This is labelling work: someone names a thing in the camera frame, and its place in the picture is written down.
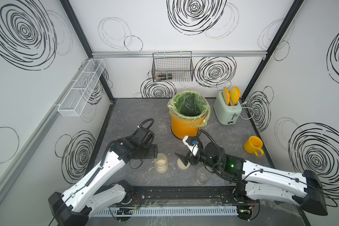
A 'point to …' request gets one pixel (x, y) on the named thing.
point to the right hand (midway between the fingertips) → (181, 146)
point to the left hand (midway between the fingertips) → (153, 153)
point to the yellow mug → (253, 145)
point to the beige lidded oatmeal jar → (161, 163)
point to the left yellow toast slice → (226, 95)
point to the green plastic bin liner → (190, 108)
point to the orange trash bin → (181, 131)
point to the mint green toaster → (228, 115)
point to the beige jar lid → (181, 165)
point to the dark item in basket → (164, 76)
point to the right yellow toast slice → (235, 95)
